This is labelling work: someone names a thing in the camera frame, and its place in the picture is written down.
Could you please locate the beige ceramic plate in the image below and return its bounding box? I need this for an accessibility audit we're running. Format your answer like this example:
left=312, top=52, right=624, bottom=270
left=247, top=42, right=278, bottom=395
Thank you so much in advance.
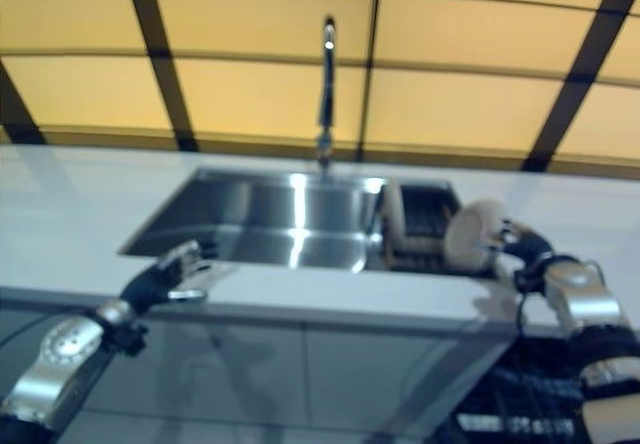
left=381, top=179, right=407, bottom=256
left=444, top=198, right=511, bottom=281

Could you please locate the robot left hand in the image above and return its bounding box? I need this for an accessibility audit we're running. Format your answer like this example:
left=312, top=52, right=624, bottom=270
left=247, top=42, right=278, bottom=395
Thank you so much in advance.
left=119, top=240, right=221, bottom=313

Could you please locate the stainless steel sink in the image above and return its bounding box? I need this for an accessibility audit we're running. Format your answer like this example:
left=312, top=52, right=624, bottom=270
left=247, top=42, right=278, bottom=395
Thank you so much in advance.
left=117, top=166, right=502, bottom=281

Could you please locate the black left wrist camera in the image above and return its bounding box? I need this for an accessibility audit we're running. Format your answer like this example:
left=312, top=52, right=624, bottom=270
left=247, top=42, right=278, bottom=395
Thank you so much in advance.
left=107, top=320, right=149, bottom=356

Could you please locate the chrome gooseneck faucet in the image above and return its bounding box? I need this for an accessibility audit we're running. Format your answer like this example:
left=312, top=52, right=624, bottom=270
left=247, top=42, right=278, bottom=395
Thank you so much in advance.
left=314, top=15, right=338, bottom=171

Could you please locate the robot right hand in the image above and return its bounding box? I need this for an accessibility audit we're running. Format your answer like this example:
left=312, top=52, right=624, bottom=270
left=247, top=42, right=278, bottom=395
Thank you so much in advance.
left=474, top=219, right=557, bottom=293

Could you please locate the black dish drying rack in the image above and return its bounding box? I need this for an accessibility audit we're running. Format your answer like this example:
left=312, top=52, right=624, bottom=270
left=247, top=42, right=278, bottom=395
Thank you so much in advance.
left=382, top=181, right=497, bottom=278

